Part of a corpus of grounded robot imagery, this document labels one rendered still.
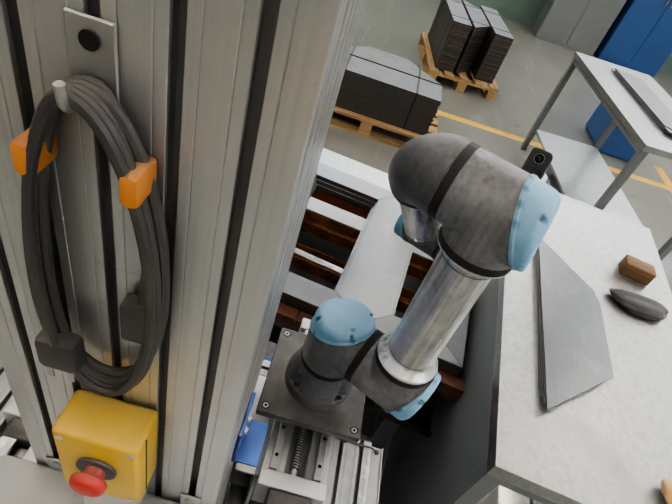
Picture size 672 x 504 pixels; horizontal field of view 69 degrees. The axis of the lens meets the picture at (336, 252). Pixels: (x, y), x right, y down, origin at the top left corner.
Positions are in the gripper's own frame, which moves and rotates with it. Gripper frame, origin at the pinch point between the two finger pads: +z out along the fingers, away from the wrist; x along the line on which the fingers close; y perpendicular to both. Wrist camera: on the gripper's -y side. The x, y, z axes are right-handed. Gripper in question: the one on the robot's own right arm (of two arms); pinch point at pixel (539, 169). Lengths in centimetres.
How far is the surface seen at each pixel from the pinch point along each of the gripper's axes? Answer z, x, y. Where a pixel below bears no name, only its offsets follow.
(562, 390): -18, 28, 43
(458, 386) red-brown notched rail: -14, 6, 65
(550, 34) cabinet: 789, -149, 113
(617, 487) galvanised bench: -31, 46, 47
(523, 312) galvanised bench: 3.4, 12.1, 42.7
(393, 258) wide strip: 13, -33, 55
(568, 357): -6, 27, 42
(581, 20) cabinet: 803, -115, 85
